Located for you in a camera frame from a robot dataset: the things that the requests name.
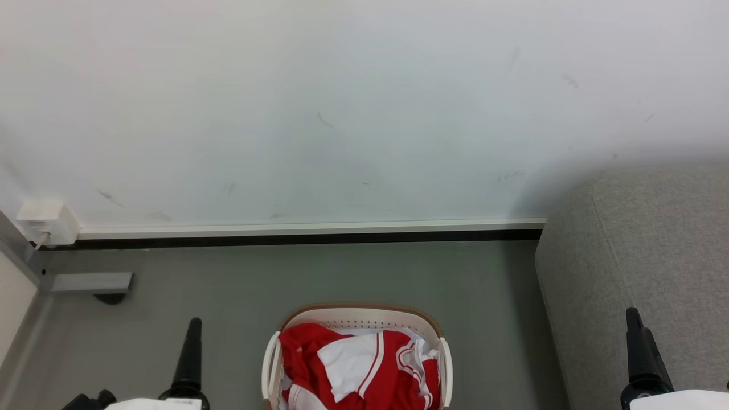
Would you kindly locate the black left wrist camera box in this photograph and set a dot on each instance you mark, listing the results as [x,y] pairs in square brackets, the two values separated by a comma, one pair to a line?
[94,400]

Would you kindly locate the red and white garment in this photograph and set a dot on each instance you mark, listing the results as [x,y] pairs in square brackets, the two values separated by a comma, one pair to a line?
[307,353]

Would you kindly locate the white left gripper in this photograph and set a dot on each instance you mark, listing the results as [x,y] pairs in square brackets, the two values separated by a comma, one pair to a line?
[154,405]

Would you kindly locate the white baseboard strip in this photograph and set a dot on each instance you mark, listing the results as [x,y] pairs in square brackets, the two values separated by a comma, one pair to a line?
[307,228]

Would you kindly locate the grey fabric sofa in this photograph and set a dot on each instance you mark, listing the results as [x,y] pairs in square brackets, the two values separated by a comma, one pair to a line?
[643,256]

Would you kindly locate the white wall socket box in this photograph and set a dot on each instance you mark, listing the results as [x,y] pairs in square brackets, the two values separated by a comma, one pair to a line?
[46,215]

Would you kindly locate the cream laundry basket brown rim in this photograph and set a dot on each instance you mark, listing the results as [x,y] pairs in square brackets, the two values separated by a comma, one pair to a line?
[364,314]

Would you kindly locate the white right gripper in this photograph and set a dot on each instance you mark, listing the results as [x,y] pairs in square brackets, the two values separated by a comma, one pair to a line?
[683,401]

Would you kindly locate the grey metal bracket foot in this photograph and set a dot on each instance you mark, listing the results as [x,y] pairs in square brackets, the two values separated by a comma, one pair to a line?
[91,282]

